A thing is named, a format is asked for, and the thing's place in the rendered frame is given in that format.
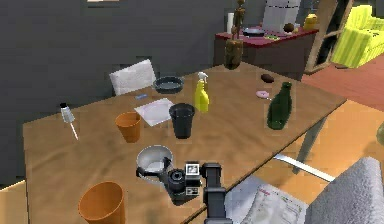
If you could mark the brown wooden table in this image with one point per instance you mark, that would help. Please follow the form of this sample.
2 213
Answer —
100 156

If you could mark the dark red side table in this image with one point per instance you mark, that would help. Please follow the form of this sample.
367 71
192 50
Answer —
283 53

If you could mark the thin white utensil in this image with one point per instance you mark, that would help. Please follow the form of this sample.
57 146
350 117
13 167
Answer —
74 131

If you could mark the white paper roll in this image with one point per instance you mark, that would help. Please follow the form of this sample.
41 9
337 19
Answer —
230 22

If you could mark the dark green glass bottle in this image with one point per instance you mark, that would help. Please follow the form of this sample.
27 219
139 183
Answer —
279 108

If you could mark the dark round dish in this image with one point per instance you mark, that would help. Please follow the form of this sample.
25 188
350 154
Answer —
253 32

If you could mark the white printed newspaper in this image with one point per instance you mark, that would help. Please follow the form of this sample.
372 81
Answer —
263 203

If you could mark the grey shaker with black cap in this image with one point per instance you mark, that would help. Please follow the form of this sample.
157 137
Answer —
67 114

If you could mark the olive green round thing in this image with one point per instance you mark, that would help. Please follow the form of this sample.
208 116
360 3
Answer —
381 134

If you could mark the white grey box appliance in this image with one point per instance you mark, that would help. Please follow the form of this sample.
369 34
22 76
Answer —
281 15

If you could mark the small orange cup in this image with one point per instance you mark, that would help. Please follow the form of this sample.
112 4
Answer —
129 126

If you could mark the white flat bar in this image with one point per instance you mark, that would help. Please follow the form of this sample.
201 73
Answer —
305 167

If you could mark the dark grey round pan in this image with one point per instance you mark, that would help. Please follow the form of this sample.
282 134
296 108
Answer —
168 85

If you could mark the black cup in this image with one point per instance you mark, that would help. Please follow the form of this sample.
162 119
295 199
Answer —
182 120

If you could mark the white square plate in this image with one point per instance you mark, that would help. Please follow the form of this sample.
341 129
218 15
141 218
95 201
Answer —
154 111

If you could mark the yellow green sofa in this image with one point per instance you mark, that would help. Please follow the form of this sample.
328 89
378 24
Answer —
361 38

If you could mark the pink round item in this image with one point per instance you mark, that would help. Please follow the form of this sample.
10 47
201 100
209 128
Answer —
262 94

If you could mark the brown wooden frame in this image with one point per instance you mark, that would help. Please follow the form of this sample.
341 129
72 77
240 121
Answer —
325 36

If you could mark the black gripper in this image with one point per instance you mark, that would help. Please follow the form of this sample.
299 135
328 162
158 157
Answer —
176 180

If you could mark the small blue flat item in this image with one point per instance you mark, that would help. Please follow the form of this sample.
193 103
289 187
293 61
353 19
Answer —
141 96

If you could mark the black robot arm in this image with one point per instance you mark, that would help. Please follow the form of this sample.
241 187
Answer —
214 200

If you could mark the grey upholstered chair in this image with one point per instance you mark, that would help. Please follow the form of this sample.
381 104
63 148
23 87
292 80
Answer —
350 196

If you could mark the brown round ball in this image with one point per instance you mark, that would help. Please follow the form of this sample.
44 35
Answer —
288 27

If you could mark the yellow spray bottle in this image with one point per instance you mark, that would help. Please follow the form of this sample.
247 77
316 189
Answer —
201 96

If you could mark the dark brown potato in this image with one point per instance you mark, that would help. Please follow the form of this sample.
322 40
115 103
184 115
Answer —
267 78

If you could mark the small green flat item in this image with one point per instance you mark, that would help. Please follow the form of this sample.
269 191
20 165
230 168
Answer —
272 37

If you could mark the grey white bowl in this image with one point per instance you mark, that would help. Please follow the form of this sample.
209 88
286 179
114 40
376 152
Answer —
154 159

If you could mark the white chair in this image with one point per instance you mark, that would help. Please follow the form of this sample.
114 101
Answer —
132 77

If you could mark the large orange cup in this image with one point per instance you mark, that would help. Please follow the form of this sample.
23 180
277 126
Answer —
101 204

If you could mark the yellow jar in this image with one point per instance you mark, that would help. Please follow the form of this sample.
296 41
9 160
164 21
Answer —
310 22

